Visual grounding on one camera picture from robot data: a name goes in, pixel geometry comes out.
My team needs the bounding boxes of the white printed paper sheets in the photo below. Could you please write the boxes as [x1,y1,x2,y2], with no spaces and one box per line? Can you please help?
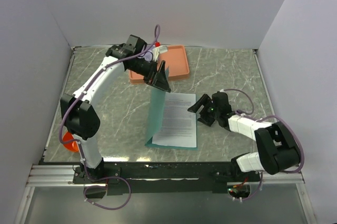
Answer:
[152,92,198,149]

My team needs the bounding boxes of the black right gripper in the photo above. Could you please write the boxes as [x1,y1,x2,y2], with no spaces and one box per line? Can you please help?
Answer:
[187,94,220,128]

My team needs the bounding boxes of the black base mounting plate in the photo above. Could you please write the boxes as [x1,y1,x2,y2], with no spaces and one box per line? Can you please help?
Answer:
[73,162,260,196]

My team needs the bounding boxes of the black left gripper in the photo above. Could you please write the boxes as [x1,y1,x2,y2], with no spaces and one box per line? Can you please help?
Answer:
[128,58,171,93]

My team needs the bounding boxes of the lavender square bowl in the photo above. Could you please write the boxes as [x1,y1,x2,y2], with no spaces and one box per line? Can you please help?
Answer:
[143,51,153,62]

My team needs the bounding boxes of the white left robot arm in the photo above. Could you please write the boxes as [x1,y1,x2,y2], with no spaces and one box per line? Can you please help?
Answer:
[59,35,171,183]

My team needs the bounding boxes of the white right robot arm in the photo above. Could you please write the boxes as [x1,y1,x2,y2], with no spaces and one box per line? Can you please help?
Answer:
[188,90,304,181]

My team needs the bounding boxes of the teal green file folder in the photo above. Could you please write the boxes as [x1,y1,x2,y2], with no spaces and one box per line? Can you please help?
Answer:
[144,66,199,151]

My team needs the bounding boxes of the aluminium frame rail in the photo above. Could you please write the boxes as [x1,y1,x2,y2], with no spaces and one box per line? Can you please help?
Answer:
[26,165,305,187]

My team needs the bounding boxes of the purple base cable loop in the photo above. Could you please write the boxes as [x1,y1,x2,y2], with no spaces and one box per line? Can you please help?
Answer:
[83,176,132,211]

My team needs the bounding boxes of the orange plastic cup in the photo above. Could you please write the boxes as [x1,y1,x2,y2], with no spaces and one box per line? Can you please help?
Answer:
[62,132,79,153]

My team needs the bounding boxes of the salmon pink tray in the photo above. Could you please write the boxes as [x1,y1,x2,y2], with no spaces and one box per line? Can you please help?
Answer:
[128,45,190,84]

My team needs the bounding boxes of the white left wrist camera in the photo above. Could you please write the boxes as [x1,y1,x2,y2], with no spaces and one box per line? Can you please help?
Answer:
[152,42,168,61]

